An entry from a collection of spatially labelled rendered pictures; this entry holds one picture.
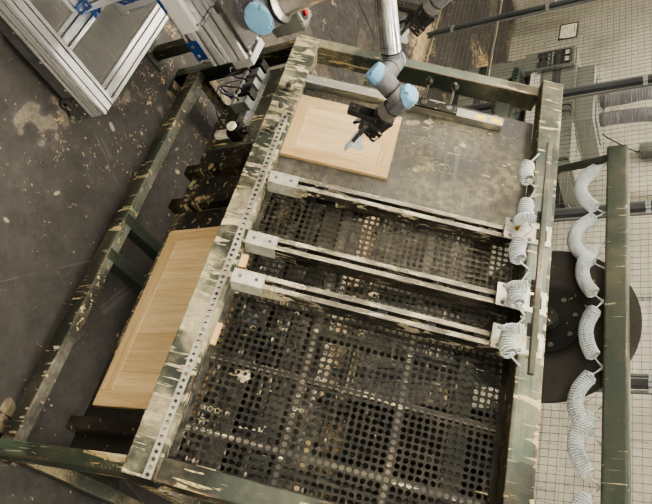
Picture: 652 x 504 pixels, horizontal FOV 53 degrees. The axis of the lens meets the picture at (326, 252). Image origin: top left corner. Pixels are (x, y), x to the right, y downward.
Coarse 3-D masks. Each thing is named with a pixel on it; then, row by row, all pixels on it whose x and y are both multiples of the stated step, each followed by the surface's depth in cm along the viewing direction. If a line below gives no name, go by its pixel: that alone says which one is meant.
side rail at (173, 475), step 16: (176, 464) 213; (160, 480) 210; (176, 480) 211; (192, 480) 211; (208, 480) 211; (224, 480) 212; (240, 480) 212; (192, 496) 218; (208, 496) 218; (224, 496) 209; (240, 496) 209; (256, 496) 210; (272, 496) 210; (288, 496) 210; (304, 496) 211
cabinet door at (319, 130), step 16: (304, 96) 308; (304, 112) 302; (320, 112) 303; (336, 112) 304; (304, 128) 298; (320, 128) 298; (336, 128) 299; (352, 128) 299; (288, 144) 292; (304, 144) 293; (320, 144) 293; (336, 144) 294; (368, 144) 295; (384, 144) 295; (304, 160) 289; (320, 160) 288; (336, 160) 289; (352, 160) 289; (368, 160) 290; (384, 160) 290; (384, 176) 286
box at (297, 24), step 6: (300, 12) 304; (294, 18) 303; (300, 18) 303; (288, 24) 307; (294, 24) 306; (300, 24) 306; (306, 24) 308; (276, 30) 312; (282, 30) 311; (288, 30) 310; (294, 30) 309; (300, 30) 308; (276, 36) 315; (282, 36) 314
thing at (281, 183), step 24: (288, 192) 276; (312, 192) 273; (336, 192) 275; (360, 192) 274; (384, 216) 274; (408, 216) 270; (432, 216) 270; (456, 216) 270; (528, 216) 253; (480, 240) 272; (504, 240) 268; (528, 240) 262
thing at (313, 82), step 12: (312, 84) 311; (324, 84) 310; (336, 84) 310; (348, 84) 311; (348, 96) 311; (360, 96) 310; (372, 96) 308; (420, 108) 307; (456, 120) 307; (468, 120) 306; (480, 120) 304
